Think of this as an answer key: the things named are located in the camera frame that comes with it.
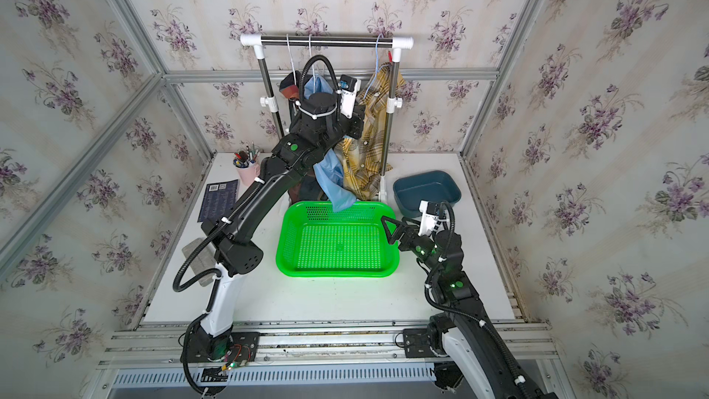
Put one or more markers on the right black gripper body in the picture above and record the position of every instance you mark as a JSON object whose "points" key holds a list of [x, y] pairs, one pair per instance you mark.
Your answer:
{"points": [[426, 249]]}

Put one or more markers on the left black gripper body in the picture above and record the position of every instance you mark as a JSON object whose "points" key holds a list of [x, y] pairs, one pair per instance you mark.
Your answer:
{"points": [[351, 126]]}

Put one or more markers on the yellow plaid shirt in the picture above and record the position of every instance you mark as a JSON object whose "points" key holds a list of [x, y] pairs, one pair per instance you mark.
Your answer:
{"points": [[361, 159]]}

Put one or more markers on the light blue wire hanger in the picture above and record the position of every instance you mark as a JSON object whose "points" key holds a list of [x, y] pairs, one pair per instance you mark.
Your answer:
{"points": [[376, 61]]}

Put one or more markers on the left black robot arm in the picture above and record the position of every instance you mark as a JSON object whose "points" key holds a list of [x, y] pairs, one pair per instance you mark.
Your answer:
{"points": [[228, 253]]}

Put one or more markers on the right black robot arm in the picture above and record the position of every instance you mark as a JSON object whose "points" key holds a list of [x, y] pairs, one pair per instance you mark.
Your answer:
{"points": [[462, 330]]}

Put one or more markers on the white hanger of dark shirt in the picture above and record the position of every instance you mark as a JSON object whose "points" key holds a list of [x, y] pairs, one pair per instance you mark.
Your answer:
{"points": [[291, 58]]}

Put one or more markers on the light blue shirt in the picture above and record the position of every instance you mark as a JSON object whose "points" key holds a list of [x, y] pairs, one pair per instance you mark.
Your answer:
{"points": [[329, 171]]}

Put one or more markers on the dark teal plastic bin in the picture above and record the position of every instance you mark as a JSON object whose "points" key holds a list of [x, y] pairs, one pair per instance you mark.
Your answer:
{"points": [[432, 186]]}

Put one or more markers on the dark plaid shirt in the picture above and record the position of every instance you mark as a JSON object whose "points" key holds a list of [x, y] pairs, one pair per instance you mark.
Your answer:
{"points": [[308, 189]]}

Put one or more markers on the green plastic basket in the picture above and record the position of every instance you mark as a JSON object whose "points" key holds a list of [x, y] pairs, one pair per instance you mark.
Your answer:
{"points": [[315, 241]]}

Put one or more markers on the pink pen cup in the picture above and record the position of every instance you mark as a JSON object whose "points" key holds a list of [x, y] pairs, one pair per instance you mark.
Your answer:
{"points": [[246, 163]]}

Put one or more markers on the metal clothes rack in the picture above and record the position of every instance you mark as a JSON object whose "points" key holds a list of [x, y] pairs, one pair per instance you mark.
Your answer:
{"points": [[327, 41]]}

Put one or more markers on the dark blue booklet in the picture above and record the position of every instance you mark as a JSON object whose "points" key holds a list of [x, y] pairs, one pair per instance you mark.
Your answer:
{"points": [[218, 200]]}

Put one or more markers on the grey sponge block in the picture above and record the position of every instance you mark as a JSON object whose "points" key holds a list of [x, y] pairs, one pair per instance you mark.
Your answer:
{"points": [[204, 261]]}

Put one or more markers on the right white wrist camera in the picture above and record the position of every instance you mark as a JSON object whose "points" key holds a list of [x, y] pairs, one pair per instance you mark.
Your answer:
{"points": [[433, 218]]}

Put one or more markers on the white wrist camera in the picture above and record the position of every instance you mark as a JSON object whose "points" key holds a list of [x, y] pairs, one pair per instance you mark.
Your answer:
{"points": [[433, 218], [349, 87]]}

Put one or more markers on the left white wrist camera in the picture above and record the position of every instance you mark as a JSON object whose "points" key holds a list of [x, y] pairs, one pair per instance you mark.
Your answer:
{"points": [[349, 87]]}

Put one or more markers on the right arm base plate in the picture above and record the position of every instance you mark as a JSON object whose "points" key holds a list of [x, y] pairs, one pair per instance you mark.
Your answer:
{"points": [[416, 343]]}

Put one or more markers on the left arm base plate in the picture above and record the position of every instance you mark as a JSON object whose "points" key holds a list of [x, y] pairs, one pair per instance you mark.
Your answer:
{"points": [[231, 349]]}

